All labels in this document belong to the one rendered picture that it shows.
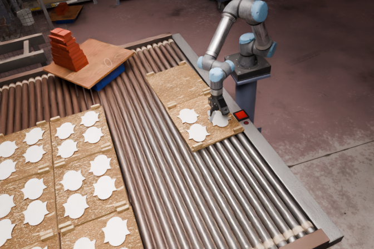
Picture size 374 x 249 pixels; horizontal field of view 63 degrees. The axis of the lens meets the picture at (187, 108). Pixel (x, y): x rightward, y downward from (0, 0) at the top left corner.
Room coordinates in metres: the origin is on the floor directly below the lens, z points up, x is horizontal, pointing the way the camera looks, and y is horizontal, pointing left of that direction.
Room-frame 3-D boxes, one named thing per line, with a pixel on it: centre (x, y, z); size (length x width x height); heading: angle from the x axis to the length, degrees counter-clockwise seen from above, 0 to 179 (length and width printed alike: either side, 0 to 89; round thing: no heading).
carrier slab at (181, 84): (1.77, 0.05, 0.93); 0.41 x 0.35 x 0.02; 22
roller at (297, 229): (1.51, -0.16, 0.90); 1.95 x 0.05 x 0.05; 17
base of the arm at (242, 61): (1.93, -0.50, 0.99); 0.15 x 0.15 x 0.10
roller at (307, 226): (1.53, -0.21, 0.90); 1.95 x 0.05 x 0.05; 17
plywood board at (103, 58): (2.06, 0.71, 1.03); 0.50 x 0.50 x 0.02; 53
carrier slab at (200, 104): (1.38, -0.09, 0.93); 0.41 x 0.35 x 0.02; 20
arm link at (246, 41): (1.93, -0.50, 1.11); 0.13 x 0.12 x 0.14; 49
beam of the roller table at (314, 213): (1.55, -0.28, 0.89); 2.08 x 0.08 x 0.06; 17
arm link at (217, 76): (1.38, -0.19, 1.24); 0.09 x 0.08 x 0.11; 139
